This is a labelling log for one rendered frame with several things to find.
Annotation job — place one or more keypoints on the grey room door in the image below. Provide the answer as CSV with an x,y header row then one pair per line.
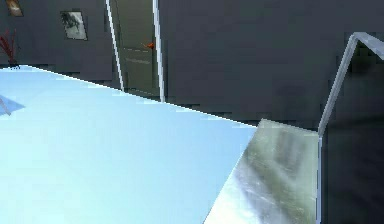
x,y
135,50

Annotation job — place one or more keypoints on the brown framed wall picture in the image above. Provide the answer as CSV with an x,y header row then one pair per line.
x,y
14,7

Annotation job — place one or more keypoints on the red house plant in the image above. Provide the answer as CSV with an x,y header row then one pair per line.
x,y
9,48

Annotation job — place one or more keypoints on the grey framed wall picture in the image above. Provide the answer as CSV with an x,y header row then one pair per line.
x,y
73,25

